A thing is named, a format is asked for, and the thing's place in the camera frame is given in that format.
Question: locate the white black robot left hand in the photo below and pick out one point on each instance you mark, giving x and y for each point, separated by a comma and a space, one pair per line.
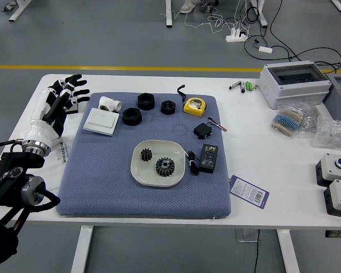
42, 129

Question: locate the small black gear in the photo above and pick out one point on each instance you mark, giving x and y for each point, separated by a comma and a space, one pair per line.
144, 157

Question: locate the large black gear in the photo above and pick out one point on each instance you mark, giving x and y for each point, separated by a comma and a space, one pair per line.
160, 171

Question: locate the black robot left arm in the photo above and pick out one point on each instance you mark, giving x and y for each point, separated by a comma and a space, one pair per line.
5, 176

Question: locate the large black hex nut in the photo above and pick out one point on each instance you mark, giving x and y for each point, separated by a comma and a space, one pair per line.
140, 105
126, 120

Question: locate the small black hex nut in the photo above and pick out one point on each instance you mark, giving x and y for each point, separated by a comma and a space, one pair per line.
163, 111

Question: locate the blue button control box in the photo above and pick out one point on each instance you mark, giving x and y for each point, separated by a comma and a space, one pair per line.
332, 170

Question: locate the grey box with orange button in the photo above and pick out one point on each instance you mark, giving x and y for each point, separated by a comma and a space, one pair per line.
339, 105

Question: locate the red button control box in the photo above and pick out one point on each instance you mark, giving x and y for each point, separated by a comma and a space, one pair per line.
339, 199

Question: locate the clear printed plastic bag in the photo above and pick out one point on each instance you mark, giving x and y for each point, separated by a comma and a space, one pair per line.
55, 170

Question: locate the white pipe tee fitting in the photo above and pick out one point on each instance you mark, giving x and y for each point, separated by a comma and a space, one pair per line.
108, 101

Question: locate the white desk leg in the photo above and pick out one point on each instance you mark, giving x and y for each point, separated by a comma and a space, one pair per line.
262, 14
168, 14
18, 10
338, 5

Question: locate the white table leg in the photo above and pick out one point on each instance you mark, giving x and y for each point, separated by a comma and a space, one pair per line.
287, 250
81, 250

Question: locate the grey metal part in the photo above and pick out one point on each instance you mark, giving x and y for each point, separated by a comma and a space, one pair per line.
8, 6

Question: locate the white square dish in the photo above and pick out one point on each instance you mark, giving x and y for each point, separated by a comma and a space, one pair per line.
173, 155

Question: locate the blue-grey quilted mat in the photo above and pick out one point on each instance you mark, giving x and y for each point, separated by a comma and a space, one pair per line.
159, 196

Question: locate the yellow tape measure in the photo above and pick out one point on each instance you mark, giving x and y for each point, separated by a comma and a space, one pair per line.
194, 109

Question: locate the black digital display module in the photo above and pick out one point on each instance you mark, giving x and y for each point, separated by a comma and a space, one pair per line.
208, 159

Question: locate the seated person's white shoe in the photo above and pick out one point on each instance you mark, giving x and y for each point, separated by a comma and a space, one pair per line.
187, 7

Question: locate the silver marker pen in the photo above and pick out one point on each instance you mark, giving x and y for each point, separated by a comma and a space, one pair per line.
235, 85

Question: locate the white power strip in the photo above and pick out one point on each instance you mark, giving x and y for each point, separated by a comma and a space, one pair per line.
236, 37

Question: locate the purple label card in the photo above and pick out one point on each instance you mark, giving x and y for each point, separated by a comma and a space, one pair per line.
248, 192

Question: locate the white power adapter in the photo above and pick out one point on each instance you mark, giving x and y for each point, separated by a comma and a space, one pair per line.
265, 49

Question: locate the bag of blue resistors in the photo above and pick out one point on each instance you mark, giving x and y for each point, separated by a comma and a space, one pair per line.
285, 122

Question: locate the clear bag of small parts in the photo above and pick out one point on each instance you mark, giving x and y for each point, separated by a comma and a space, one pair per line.
309, 119

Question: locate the clear bubble wrap bag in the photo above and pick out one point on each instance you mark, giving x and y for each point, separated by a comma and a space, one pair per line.
334, 133

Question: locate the white wall switch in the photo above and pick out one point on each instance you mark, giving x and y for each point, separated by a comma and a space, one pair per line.
100, 122

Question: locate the grey electrical enclosure box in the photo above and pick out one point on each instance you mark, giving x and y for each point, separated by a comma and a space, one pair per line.
295, 91

